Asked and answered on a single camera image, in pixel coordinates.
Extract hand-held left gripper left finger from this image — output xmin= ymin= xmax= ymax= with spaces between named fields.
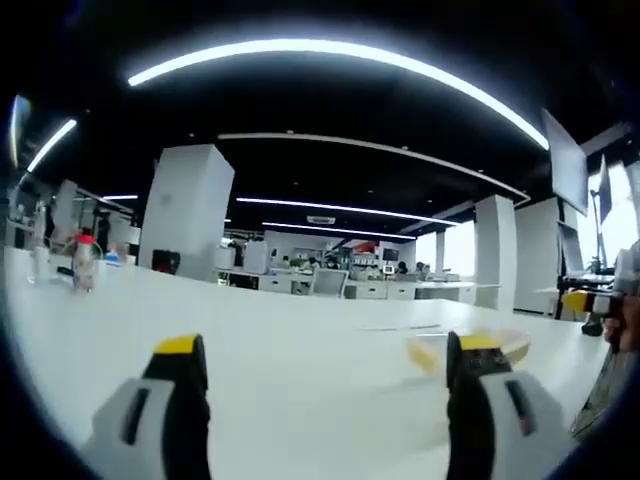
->
xmin=79 ymin=333 xmax=212 ymax=480

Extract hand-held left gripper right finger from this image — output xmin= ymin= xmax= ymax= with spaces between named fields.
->
xmin=446 ymin=329 xmax=577 ymax=480

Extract person's right hand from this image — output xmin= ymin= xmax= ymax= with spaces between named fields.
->
xmin=602 ymin=294 xmax=640 ymax=354

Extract large hanging monitor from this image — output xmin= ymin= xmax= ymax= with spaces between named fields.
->
xmin=541 ymin=107 xmax=590 ymax=217

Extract white square pillar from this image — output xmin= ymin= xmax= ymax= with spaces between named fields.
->
xmin=137 ymin=143 xmax=236 ymax=271

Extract clear storage box yellow latches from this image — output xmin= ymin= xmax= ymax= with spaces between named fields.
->
xmin=403 ymin=325 xmax=532 ymax=377

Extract patterned bottle with red cap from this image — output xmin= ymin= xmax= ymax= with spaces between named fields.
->
xmin=71 ymin=230 xmax=99 ymax=295

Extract white ceiling light strip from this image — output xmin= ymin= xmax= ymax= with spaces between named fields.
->
xmin=127 ymin=38 xmax=551 ymax=151
xmin=24 ymin=118 xmax=79 ymax=174
xmin=234 ymin=196 xmax=460 ymax=227

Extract tall clear bottle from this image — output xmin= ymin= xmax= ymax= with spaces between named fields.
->
xmin=29 ymin=202 xmax=50 ymax=284

